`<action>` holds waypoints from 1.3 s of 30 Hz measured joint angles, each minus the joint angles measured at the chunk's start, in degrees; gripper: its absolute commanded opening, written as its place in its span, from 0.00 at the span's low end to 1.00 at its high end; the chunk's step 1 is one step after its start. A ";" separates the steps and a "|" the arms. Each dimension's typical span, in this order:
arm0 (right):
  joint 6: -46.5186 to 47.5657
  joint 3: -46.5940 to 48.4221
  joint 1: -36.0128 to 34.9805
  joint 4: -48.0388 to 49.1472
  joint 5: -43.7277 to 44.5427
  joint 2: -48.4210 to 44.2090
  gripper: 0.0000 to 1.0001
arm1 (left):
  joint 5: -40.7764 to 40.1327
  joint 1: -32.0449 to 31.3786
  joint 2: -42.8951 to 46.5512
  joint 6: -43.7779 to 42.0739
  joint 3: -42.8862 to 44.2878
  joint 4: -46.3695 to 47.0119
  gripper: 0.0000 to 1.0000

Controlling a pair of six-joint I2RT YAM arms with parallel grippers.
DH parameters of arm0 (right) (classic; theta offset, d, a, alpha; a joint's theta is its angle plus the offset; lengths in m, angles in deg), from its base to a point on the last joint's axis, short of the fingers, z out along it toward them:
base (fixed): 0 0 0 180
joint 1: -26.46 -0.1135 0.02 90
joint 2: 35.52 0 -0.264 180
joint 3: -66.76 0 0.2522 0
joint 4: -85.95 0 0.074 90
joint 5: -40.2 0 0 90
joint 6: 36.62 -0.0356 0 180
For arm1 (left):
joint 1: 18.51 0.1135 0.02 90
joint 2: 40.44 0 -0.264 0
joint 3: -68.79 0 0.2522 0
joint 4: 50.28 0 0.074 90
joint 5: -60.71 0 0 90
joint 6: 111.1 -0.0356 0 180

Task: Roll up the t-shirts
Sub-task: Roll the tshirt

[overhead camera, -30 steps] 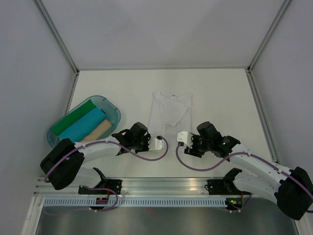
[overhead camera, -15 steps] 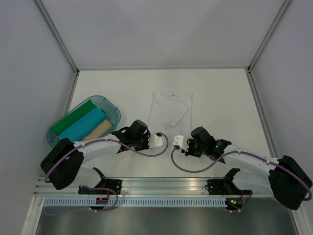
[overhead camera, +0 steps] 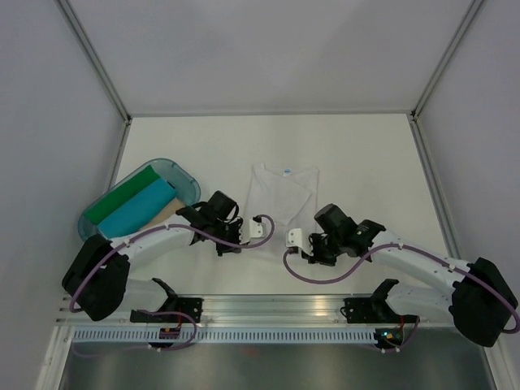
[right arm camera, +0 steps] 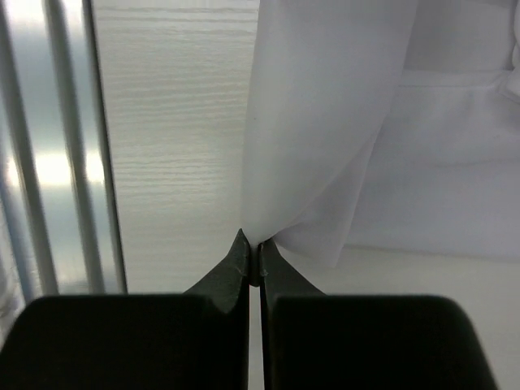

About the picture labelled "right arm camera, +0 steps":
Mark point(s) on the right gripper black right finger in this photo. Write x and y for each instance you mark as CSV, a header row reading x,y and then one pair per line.
x,y
311,340

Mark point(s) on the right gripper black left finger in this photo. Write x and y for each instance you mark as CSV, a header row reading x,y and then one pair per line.
x,y
198,339

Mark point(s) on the white t shirt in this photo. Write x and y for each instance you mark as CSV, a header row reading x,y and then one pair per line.
x,y
387,124

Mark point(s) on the aluminium mounting rail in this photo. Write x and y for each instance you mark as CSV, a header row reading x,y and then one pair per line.
x,y
59,223

